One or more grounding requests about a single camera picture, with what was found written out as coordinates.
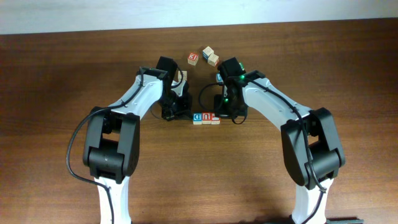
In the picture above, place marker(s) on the wooden block brown picture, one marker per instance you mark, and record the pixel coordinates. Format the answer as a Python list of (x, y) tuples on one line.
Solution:
[(182, 75)]

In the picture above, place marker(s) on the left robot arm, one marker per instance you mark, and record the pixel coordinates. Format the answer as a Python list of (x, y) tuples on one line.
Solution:
[(113, 135)]

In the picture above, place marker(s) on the red letter U block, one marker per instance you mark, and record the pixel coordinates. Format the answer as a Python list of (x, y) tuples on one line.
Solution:
[(206, 118)]

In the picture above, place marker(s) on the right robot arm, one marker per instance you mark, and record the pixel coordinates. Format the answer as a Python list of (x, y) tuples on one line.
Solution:
[(311, 147)]

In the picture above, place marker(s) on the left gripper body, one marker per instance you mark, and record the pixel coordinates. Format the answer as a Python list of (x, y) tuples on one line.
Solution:
[(175, 105)]

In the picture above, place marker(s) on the white wooden block red side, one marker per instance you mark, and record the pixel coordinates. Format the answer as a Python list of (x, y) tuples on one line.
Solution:
[(215, 119)]

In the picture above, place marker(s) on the red number three block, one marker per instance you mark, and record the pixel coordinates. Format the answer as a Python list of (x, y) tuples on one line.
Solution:
[(192, 58)]

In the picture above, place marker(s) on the blue number five block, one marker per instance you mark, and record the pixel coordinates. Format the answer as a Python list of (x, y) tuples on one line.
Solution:
[(219, 79)]

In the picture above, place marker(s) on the plain wooden block brown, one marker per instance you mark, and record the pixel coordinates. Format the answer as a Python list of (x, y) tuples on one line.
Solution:
[(213, 60)]

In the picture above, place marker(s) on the blue letter D block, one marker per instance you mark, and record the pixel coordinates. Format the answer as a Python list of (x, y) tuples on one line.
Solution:
[(197, 118)]

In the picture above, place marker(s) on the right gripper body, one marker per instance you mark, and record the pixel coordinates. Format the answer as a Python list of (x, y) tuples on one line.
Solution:
[(227, 111)]

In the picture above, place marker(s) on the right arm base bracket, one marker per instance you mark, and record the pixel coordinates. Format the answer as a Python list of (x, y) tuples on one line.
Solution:
[(346, 221)]

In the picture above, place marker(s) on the wooden block blue side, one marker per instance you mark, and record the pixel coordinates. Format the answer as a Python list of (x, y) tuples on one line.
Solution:
[(207, 52)]

